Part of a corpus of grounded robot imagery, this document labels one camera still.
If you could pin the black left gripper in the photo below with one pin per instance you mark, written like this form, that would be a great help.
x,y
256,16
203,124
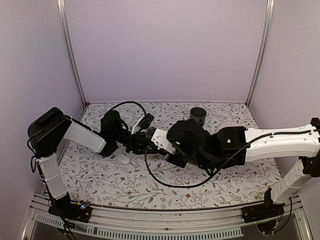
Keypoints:
x,y
138,142

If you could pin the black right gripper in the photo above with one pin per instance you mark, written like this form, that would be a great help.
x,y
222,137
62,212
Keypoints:
x,y
176,163

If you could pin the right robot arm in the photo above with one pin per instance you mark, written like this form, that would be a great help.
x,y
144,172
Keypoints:
x,y
234,146

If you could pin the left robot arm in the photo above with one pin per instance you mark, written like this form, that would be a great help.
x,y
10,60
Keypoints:
x,y
49,135

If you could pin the white closed earbud case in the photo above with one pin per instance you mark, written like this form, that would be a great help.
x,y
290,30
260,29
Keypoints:
x,y
123,159

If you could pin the dark grey mug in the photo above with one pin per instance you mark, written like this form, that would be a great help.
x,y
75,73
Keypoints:
x,y
198,114

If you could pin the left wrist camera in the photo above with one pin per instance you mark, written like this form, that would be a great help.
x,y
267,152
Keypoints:
x,y
142,124

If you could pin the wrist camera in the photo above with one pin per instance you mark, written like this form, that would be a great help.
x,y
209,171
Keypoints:
x,y
142,124
159,138

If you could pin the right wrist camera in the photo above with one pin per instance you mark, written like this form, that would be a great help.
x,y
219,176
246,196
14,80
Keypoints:
x,y
159,138

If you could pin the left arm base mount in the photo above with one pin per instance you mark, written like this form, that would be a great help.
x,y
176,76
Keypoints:
x,y
65,208

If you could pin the front aluminium rail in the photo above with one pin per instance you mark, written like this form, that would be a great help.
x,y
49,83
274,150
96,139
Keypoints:
x,y
112,223

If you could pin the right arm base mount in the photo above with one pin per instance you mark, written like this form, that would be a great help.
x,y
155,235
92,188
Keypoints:
x,y
262,211

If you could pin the left aluminium frame post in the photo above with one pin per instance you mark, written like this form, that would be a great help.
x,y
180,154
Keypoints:
x,y
61,7

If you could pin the aluminium frame post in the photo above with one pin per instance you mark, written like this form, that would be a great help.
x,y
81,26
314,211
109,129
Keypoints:
x,y
267,24
61,7

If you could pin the right aluminium frame post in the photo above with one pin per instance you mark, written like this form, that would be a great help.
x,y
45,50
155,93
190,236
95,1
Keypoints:
x,y
267,24

